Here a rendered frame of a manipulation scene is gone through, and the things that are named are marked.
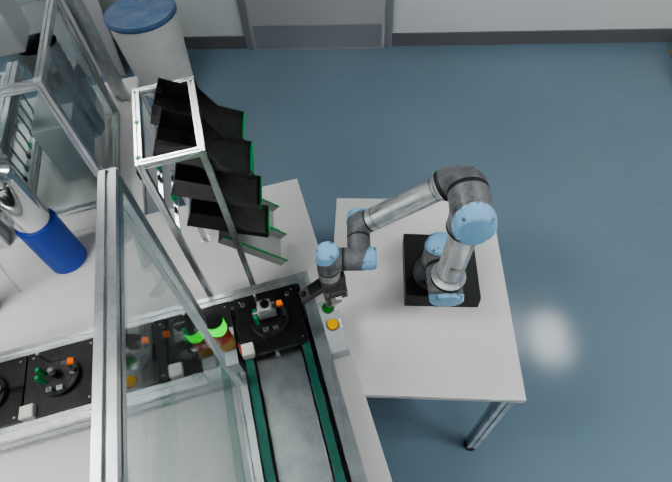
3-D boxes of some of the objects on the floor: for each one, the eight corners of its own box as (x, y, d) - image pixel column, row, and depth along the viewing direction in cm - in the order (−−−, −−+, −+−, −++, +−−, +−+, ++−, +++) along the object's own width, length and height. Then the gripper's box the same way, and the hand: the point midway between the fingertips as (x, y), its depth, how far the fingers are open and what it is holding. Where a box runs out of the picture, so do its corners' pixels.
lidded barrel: (203, 62, 438) (180, -11, 383) (195, 101, 405) (168, 27, 351) (144, 66, 439) (112, -7, 385) (130, 105, 406) (94, 32, 352)
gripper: (347, 282, 158) (349, 311, 175) (340, 260, 163) (342, 290, 180) (322, 289, 157) (326, 318, 174) (315, 267, 162) (320, 296, 179)
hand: (327, 304), depth 176 cm, fingers closed
